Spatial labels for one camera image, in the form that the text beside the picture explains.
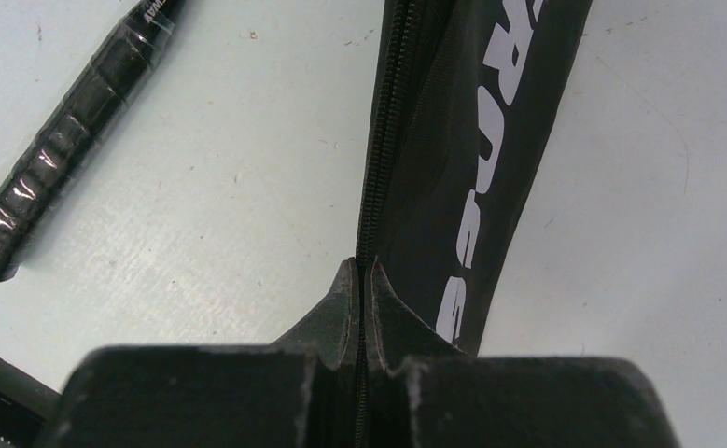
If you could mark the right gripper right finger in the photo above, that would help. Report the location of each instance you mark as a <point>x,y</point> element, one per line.
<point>400,349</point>

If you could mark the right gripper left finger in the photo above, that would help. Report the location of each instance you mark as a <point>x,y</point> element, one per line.
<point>328,337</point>

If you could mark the black racket bag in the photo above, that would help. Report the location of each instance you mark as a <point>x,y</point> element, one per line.
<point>465,97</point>

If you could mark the black racket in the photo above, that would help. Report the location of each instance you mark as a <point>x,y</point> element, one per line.
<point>80,122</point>

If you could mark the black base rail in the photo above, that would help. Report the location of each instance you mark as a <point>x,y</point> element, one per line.
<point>26,405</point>

